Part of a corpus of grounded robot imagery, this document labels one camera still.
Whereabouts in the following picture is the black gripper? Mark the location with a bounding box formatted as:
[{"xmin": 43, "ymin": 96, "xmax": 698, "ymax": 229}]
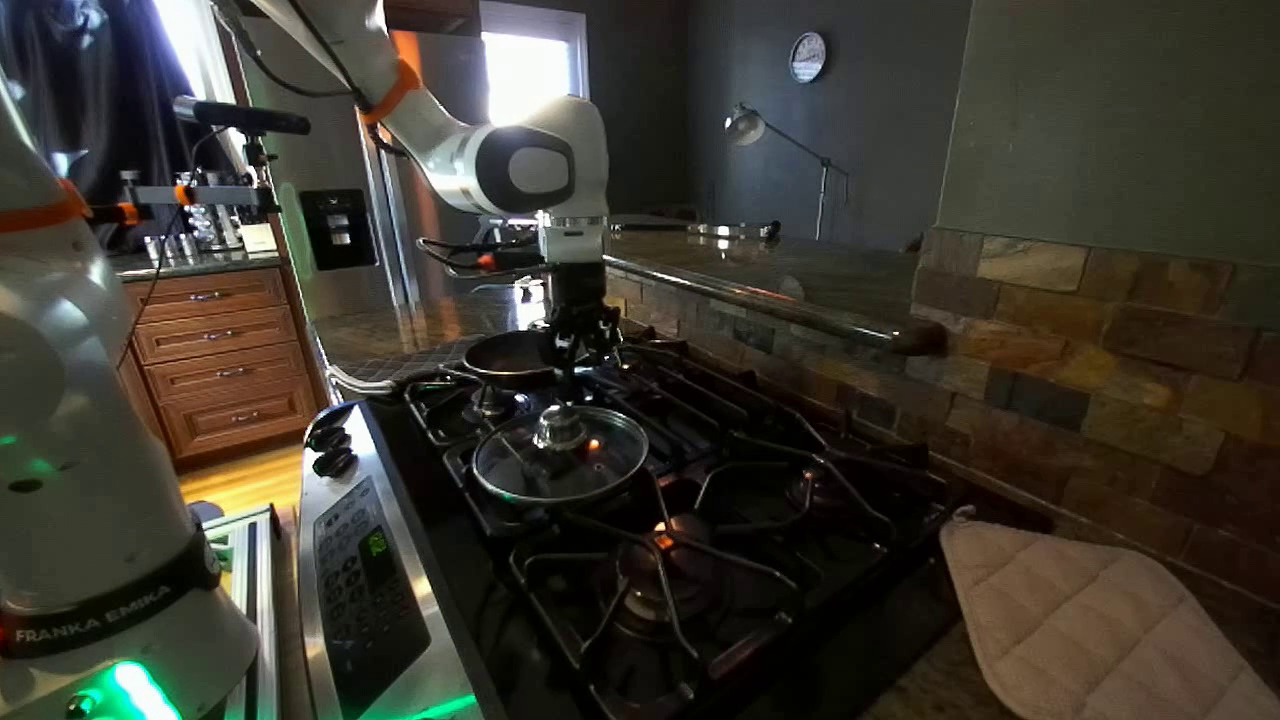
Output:
[{"xmin": 549, "ymin": 263, "xmax": 621, "ymax": 361}]

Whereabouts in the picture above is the dark metal pot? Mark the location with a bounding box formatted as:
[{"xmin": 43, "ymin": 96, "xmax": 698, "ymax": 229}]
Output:
[{"xmin": 465, "ymin": 331, "xmax": 577, "ymax": 378}]

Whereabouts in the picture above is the glass pot lid steel knob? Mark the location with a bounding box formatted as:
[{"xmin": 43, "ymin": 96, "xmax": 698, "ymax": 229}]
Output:
[{"xmin": 472, "ymin": 399, "xmax": 647, "ymax": 508}]

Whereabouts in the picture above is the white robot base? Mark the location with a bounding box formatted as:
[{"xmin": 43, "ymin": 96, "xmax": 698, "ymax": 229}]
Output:
[{"xmin": 0, "ymin": 110, "xmax": 255, "ymax": 720}]

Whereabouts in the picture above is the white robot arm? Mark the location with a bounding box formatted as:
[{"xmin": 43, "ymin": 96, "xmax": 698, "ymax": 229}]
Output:
[{"xmin": 247, "ymin": 0, "xmax": 617, "ymax": 367}]

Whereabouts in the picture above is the white quilted pot holder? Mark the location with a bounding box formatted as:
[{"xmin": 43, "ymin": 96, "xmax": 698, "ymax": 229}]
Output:
[{"xmin": 940, "ymin": 516, "xmax": 1280, "ymax": 720}]

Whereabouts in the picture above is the black gas stove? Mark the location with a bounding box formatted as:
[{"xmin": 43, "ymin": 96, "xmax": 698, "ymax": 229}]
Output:
[{"xmin": 298, "ymin": 342, "xmax": 957, "ymax": 720}]

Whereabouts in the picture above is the silver desk lamp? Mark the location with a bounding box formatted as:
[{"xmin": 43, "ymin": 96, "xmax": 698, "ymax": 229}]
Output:
[{"xmin": 718, "ymin": 102, "xmax": 842, "ymax": 239}]

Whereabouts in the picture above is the wooden drawer cabinet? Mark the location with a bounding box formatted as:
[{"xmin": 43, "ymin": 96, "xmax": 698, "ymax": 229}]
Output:
[{"xmin": 124, "ymin": 261, "xmax": 320, "ymax": 467}]

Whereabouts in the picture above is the round wall clock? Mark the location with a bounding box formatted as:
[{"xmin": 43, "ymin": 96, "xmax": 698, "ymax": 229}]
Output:
[{"xmin": 786, "ymin": 31, "xmax": 831, "ymax": 85}]

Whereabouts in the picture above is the black camera on mount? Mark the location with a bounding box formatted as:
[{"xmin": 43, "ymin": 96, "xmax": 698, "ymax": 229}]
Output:
[{"xmin": 110, "ymin": 96, "xmax": 311, "ymax": 225}]

